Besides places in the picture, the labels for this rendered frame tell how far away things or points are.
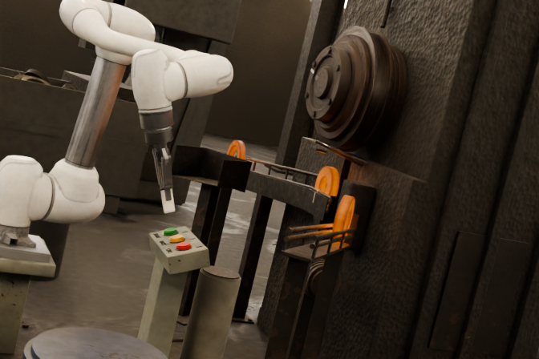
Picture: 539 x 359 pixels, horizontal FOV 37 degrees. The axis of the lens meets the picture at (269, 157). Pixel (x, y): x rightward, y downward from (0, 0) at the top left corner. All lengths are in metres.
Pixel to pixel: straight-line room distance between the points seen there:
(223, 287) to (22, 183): 0.79
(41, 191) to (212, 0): 3.11
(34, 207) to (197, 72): 0.81
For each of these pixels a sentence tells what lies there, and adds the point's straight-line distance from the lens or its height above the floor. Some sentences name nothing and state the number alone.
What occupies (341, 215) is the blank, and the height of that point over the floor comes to 0.73.
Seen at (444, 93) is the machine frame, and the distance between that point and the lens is 2.71.
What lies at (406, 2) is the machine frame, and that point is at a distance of 3.08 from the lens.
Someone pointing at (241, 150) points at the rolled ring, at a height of 0.71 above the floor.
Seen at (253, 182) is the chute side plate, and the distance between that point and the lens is 3.66.
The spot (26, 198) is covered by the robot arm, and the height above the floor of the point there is 0.53.
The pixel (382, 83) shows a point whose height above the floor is 1.16.
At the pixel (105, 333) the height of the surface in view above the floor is 0.43.
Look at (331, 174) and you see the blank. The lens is 3.00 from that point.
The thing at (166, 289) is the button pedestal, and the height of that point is 0.48.
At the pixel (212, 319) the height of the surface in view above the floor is 0.40.
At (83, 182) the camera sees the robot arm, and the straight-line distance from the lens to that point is 2.73.
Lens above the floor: 1.08
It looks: 5 degrees down
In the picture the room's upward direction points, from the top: 13 degrees clockwise
